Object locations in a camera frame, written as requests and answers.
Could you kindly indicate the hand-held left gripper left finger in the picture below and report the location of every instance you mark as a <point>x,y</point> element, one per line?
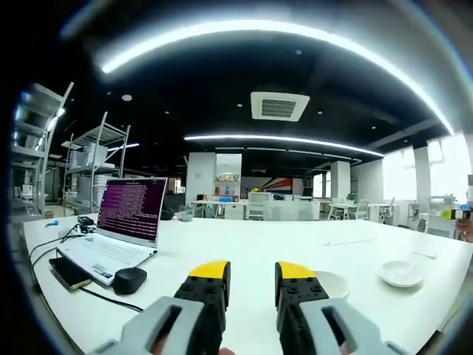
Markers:
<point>192,296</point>

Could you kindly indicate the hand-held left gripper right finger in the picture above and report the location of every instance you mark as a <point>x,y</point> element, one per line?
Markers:
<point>303,292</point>

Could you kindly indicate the white bowl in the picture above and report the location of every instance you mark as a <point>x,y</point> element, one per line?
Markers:
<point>334,286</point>

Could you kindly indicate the white spoon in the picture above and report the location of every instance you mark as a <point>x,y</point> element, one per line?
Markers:
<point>424,254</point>

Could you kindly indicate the white coffee cup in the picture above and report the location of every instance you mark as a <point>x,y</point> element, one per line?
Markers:
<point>397,266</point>

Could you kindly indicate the white coffee tray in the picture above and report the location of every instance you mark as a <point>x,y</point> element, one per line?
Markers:
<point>403,281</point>

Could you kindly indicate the white tabletop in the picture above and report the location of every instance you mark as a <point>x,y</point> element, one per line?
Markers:
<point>251,240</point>

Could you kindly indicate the person's right hand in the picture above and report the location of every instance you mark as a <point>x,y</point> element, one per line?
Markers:
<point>467,229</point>

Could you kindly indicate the person's left hand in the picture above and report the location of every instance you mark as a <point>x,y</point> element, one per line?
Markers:
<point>226,351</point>

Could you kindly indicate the white office chair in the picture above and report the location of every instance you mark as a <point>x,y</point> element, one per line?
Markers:
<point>363,209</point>
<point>388,211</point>
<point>256,205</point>

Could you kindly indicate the black computer mouse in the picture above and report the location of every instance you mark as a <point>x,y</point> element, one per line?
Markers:
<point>129,280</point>

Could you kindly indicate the black object on desk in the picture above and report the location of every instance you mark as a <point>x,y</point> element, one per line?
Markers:
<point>167,214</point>

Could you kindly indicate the white office desk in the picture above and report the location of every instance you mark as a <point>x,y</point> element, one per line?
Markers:
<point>218,204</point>

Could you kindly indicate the white laptop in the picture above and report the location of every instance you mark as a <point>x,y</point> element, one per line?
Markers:
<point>122,229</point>

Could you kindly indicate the green potted plant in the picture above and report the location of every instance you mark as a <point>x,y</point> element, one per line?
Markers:
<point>353,197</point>

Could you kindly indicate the display shelf with colourful items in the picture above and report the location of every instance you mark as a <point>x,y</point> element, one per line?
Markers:
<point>226,186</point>

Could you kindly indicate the black smartphone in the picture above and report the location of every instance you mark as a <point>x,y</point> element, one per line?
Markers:
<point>69,273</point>

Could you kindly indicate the black power adapter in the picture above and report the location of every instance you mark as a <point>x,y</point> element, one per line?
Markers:
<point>86,220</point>

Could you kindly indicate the short ceiling light strip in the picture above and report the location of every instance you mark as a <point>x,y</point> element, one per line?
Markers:
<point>281,138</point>

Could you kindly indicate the small blue object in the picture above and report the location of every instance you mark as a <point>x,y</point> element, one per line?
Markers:
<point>52,223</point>

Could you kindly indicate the metal shelf rack with boxes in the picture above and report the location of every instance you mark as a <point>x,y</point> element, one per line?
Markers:
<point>94,166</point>

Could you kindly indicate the ceiling air conditioner vent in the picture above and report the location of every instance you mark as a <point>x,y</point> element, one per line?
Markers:
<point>279,106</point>

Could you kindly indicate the tall metal shelf rack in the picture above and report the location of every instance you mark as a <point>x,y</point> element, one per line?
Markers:
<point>35,155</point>

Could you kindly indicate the long ceiling light strip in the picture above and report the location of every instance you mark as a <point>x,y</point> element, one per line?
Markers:
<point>236,27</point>

